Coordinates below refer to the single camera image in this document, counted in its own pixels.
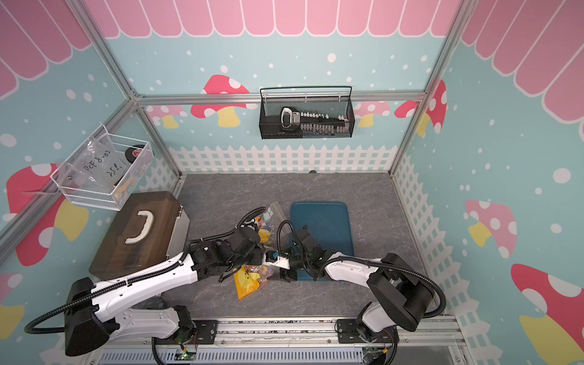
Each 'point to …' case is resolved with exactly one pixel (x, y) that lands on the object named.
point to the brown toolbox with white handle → (149, 227)
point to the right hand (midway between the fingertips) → (270, 268)
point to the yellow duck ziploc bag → (249, 279)
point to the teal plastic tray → (329, 223)
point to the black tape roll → (131, 153)
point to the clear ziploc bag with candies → (271, 223)
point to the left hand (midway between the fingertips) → (261, 253)
